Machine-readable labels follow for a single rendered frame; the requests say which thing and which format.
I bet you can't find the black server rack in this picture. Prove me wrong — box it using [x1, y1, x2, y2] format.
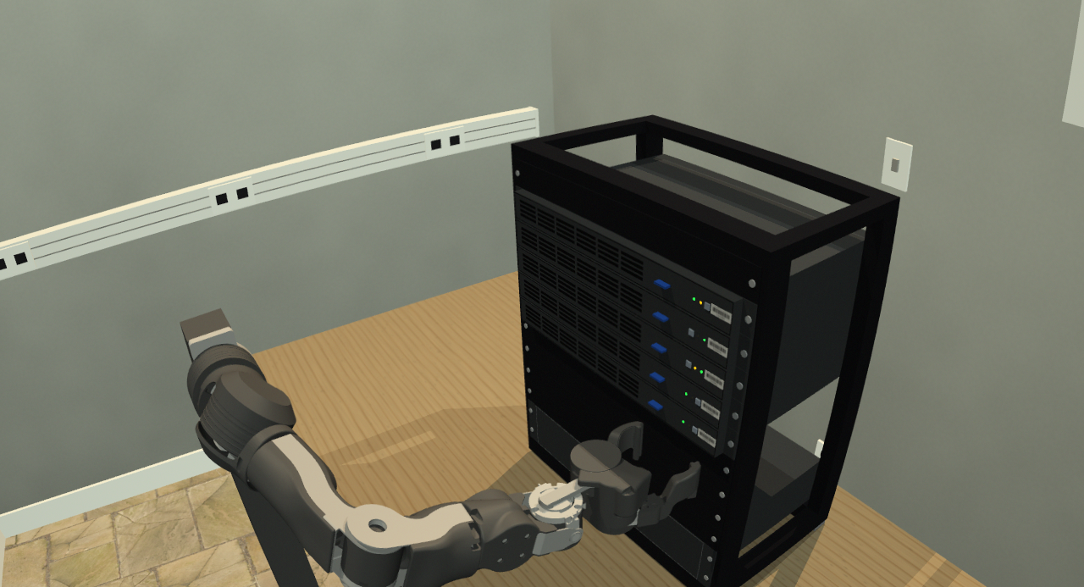
[511, 115, 900, 587]

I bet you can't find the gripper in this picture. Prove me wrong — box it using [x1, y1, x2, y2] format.
[539, 421, 701, 535]

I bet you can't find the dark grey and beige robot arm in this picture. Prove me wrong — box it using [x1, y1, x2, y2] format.
[188, 327, 583, 587]

